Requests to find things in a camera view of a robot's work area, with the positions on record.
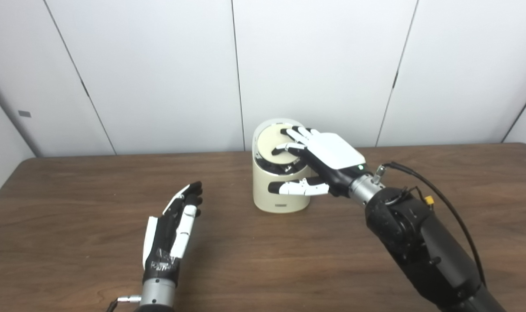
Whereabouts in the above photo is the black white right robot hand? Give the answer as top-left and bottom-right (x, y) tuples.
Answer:
(268, 126), (374, 198)

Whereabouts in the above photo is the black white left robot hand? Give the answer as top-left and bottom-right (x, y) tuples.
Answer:
(142, 181), (203, 286)

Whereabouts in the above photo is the cream round bin lid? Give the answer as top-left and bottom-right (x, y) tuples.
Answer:
(256, 123), (309, 165)

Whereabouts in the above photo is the cream-colored bin body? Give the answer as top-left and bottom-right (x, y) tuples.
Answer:
(252, 118), (315, 214)

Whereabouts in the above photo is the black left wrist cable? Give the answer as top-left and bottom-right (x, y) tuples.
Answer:
(106, 295), (142, 312)

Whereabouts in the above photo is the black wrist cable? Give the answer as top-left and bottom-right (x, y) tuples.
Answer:
(373, 161), (487, 286)
(106, 295), (142, 312)

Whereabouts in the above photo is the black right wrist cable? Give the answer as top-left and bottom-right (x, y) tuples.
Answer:
(373, 161), (487, 286)

